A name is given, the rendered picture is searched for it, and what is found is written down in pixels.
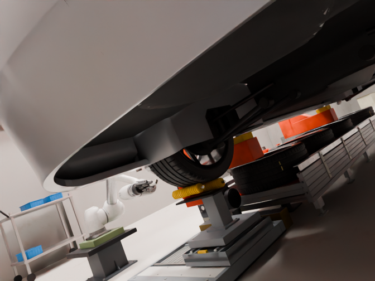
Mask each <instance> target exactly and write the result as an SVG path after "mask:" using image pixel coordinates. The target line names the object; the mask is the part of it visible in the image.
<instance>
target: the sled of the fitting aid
mask: <svg viewBox="0 0 375 281"><path fill-rule="evenodd" d="M273 227H274V225H273V223H272V220H271V218H270V216H262V217H260V218H259V219H258V220H257V221H256V222H254V223H253V224H252V225H251V226H249V227H248V228H247V229H245V230H244V231H243V232H242V233H240V234H239V235H238V236H237V237H236V238H234V239H233V240H232V241H231V242H229V243H228V244H227V245H224V246H211V247H204V248H191V249H189V250H188V251H187V252H185V253H183V255H182V257H183V258H184V262H185V264H186V266H187V267H207V266H231V265H232V264H233V263H234V262H235V261H237V260H238V259H239V258H240V257H241V256H242V255H243V254H244V253H245V252H246V251H247V250H249V249H250V248H251V247H252V246H253V245H254V244H255V243H256V242H257V241H258V240H260V239H261V238H262V237H263V236H264V235H265V234H267V233H268V232H269V231H270V230H271V229H272V228H273Z"/></svg>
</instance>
